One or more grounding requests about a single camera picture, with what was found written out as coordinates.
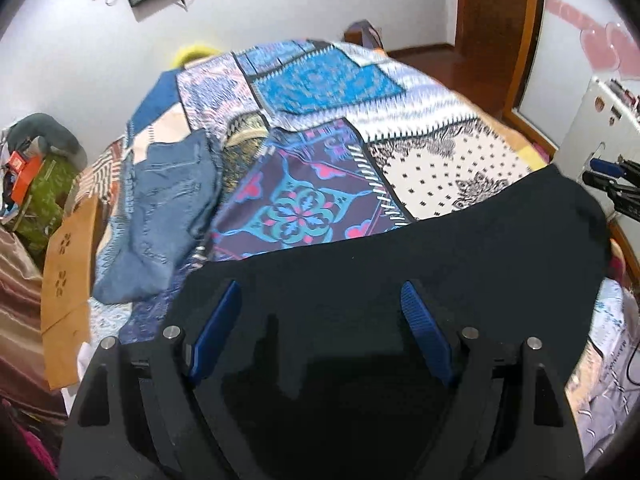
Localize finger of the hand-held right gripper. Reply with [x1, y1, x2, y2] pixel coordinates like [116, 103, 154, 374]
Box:
[581, 172, 640, 222]
[589, 157, 640, 179]

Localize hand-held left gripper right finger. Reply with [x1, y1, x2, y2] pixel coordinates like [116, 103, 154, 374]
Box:
[399, 281, 587, 480]

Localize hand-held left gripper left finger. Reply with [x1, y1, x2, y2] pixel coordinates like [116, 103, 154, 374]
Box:
[57, 280, 261, 480]

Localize black pants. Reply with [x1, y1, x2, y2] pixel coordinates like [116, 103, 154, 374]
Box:
[117, 164, 613, 480]

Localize white cabinet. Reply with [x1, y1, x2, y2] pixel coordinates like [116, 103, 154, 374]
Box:
[556, 76, 640, 183]

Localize frosted glass panel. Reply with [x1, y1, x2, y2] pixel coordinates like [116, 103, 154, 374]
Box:
[517, 0, 640, 153]

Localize pink heart sticker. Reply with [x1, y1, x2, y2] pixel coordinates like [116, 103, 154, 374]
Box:
[580, 22, 636, 80]

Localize blue jeans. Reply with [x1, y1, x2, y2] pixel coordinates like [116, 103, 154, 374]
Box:
[92, 129, 223, 305]

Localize orange wooden bed board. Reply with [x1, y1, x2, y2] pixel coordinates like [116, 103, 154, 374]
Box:
[41, 192, 101, 392]

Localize brown wooden door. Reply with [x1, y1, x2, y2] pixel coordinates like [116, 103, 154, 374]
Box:
[456, 0, 547, 113]

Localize pale printed bedsheet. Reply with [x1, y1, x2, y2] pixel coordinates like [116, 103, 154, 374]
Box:
[565, 280, 637, 468]

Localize brown striped cloth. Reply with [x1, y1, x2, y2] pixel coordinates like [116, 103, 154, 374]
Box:
[0, 227, 68, 418]

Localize patchwork printed blanket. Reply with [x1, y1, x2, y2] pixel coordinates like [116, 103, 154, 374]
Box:
[90, 39, 551, 346]

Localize green patterned cloth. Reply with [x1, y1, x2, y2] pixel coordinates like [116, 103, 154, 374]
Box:
[15, 157, 81, 256]

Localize orange box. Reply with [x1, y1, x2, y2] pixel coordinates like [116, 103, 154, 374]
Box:
[9, 152, 43, 206]

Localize grey cloth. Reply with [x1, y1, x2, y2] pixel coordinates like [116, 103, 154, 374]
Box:
[7, 112, 88, 158]

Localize dark brown object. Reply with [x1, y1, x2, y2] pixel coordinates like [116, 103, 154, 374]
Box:
[344, 20, 388, 52]

